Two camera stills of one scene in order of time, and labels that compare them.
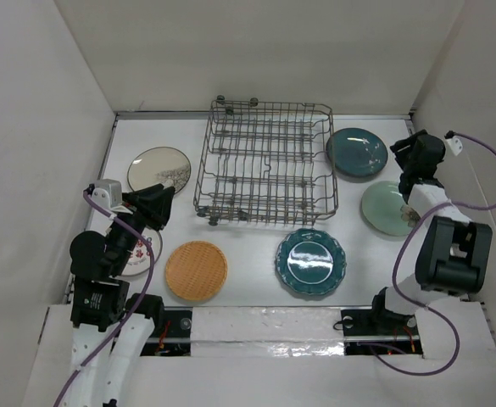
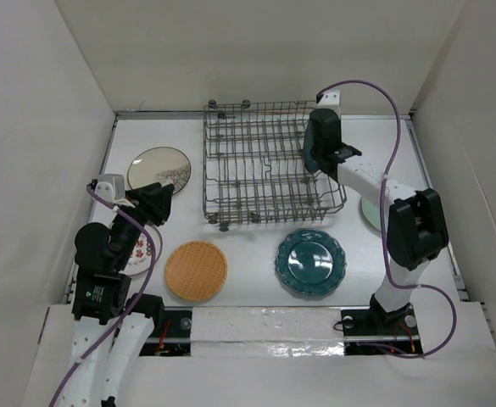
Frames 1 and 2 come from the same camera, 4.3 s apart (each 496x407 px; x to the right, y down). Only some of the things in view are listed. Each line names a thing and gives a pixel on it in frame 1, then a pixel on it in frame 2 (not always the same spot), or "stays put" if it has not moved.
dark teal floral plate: x=356 y=153 to x=310 y=165
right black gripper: x=400 y=155 to x=340 y=125
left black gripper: x=153 y=203 stays put
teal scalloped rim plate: x=310 y=261 stays put
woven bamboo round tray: x=196 y=270 stays put
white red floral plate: x=140 y=260 stays put
